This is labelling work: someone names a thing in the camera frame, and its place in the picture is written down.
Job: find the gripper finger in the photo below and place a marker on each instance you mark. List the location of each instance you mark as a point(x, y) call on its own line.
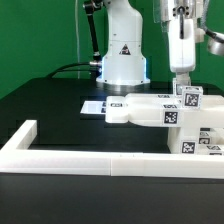
point(183, 79)

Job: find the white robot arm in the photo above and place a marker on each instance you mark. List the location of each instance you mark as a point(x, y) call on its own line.
point(124, 64)

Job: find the white sheet with tags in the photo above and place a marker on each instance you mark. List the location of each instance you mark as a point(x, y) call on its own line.
point(93, 107)

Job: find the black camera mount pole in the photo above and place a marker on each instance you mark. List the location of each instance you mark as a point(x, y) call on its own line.
point(89, 7)

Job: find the white chair back part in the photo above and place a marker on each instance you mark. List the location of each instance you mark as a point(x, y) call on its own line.
point(164, 110)

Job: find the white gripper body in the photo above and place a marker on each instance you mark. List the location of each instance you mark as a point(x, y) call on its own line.
point(181, 36)

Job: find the small tagged white cube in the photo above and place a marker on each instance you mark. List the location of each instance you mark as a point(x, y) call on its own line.
point(191, 97)
point(177, 87)

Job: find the white U-shaped border frame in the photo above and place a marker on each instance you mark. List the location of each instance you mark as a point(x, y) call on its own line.
point(17, 157)

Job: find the white chair seat part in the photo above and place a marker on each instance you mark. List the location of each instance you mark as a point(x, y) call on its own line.
point(183, 140)

